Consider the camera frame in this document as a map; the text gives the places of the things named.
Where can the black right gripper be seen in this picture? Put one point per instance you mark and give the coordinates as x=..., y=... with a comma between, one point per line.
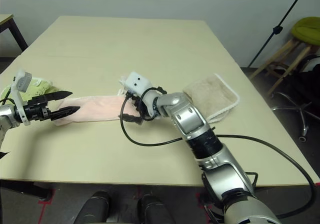
x=145, y=109

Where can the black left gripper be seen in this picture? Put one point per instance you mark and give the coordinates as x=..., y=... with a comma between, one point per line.
x=36, y=109

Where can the pink towel with white trim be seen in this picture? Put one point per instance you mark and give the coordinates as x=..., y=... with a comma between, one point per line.
x=100, y=106

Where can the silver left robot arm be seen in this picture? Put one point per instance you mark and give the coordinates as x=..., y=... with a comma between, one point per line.
x=6, y=116

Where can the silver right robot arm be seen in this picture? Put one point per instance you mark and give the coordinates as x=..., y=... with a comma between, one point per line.
x=190, y=119

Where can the green folded towel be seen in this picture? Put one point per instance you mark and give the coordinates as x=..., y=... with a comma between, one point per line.
x=42, y=87

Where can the beige folded towel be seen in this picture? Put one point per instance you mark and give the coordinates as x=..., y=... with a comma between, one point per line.
x=212, y=94

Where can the black table leg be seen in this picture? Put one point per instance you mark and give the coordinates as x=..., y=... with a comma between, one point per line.
x=27, y=190

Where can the black robot right foot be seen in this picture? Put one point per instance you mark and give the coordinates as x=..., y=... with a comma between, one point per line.
x=155, y=211

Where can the black robot foot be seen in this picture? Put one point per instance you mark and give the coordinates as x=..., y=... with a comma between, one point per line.
x=93, y=209
x=155, y=211

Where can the black robot left foot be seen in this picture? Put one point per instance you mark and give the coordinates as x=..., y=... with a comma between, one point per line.
x=93, y=209

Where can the black tripod stand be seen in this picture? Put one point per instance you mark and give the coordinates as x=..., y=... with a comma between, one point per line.
x=277, y=30

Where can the chrome office chair base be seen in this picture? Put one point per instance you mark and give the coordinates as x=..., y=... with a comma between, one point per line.
x=303, y=119

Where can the wooden stool with green cushion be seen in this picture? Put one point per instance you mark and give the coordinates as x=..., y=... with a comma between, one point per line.
x=310, y=27

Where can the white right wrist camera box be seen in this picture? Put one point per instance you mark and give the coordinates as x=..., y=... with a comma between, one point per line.
x=137, y=81

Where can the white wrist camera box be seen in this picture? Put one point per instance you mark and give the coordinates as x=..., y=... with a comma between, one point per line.
x=137, y=81
x=23, y=80

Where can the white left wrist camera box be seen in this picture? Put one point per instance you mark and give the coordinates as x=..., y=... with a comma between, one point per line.
x=23, y=80

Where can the beige table with black frame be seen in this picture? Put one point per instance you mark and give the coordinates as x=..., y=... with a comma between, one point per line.
x=5, y=19

